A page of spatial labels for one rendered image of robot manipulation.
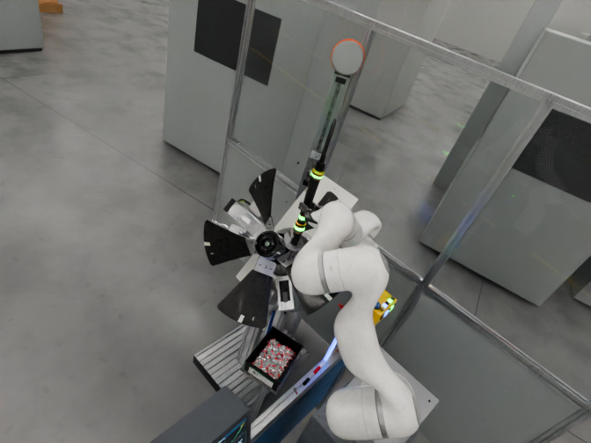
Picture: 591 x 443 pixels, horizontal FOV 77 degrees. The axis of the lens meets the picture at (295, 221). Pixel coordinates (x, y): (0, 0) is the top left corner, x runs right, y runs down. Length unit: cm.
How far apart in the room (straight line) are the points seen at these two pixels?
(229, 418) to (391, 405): 41
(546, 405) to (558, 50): 253
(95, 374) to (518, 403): 230
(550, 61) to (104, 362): 379
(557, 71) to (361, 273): 303
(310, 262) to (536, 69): 305
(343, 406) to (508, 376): 134
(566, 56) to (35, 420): 416
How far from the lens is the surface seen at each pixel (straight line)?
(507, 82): 178
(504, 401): 236
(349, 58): 192
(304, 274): 86
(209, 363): 253
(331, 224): 91
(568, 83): 369
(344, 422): 104
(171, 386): 254
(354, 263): 84
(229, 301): 164
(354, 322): 89
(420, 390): 144
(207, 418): 111
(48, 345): 277
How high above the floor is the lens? 225
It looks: 36 degrees down
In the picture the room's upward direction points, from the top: 18 degrees clockwise
